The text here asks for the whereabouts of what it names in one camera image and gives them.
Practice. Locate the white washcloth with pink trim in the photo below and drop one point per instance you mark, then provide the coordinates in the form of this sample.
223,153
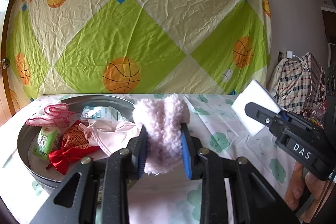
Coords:
52,115

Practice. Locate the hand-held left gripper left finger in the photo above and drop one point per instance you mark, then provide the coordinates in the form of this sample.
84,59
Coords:
136,150

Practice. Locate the red plastic bag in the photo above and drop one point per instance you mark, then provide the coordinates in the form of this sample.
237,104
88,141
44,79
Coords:
316,112

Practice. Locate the cotton swab packet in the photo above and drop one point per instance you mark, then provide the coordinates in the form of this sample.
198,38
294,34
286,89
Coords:
102,113

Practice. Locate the white charger plug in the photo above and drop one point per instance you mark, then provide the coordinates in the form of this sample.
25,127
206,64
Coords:
290,54

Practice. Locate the black speaker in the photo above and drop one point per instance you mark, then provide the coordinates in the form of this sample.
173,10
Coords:
331,81

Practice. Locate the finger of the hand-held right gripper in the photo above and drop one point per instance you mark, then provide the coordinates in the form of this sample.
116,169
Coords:
284,115
260,113

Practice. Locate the pink fluffy sock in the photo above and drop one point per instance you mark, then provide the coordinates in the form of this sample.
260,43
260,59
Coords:
162,129

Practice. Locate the green cream ball-print sheet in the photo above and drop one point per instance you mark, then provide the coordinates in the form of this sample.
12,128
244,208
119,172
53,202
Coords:
136,29

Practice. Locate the green tissue pack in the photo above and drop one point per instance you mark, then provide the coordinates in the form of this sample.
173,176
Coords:
46,142

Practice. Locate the white cloud-print tablecloth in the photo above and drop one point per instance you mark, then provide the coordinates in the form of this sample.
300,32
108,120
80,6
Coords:
223,121

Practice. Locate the white sponge with black layer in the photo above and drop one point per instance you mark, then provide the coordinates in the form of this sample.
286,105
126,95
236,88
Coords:
257,94

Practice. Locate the dark wall socket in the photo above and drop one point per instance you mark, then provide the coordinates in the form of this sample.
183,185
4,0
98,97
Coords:
281,55

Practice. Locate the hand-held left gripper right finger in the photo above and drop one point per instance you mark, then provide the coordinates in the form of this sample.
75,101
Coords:
187,158

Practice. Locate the brown wooden cabinet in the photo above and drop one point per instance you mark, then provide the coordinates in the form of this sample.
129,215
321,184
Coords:
330,35

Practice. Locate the person's right hand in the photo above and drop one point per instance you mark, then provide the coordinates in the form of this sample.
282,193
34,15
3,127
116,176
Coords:
302,192

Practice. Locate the round metal cookie tin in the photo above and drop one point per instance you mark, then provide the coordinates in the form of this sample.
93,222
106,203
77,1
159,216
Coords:
34,169

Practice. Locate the plaid fabric bag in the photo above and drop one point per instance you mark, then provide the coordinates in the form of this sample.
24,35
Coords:
296,82

